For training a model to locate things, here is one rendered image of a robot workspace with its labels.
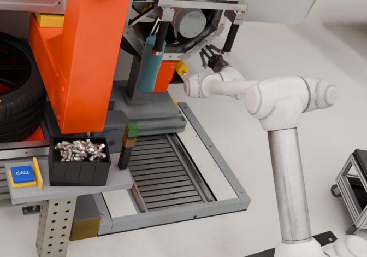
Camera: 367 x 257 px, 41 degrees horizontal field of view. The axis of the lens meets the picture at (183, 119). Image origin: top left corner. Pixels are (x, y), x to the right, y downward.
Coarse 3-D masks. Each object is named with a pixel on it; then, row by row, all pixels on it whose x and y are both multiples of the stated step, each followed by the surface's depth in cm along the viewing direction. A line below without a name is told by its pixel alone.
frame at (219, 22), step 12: (132, 0) 206; (216, 12) 234; (216, 24) 234; (132, 36) 217; (204, 36) 236; (216, 36) 237; (168, 48) 235; (180, 48) 239; (192, 48) 236; (180, 60) 238
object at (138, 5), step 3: (132, 3) 231; (135, 3) 231; (138, 3) 232; (141, 3) 233; (144, 3) 233; (147, 3) 234; (135, 6) 232; (138, 6) 233; (141, 6) 234; (144, 6) 234; (150, 6) 236; (138, 9) 234; (141, 9) 235; (153, 12) 238; (150, 15) 239; (153, 15) 240; (156, 15) 240; (153, 18) 241
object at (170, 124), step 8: (176, 104) 279; (136, 120) 261; (144, 120) 264; (152, 120) 266; (160, 120) 268; (168, 120) 270; (176, 120) 272; (184, 120) 272; (144, 128) 260; (152, 128) 263; (160, 128) 265; (168, 128) 268; (176, 128) 270; (184, 128) 273
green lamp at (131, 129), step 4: (128, 124) 174; (132, 124) 174; (136, 124) 175; (128, 128) 172; (132, 128) 172; (136, 128) 173; (128, 132) 173; (132, 132) 173; (136, 132) 174; (128, 136) 174; (132, 136) 174; (136, 136) 175
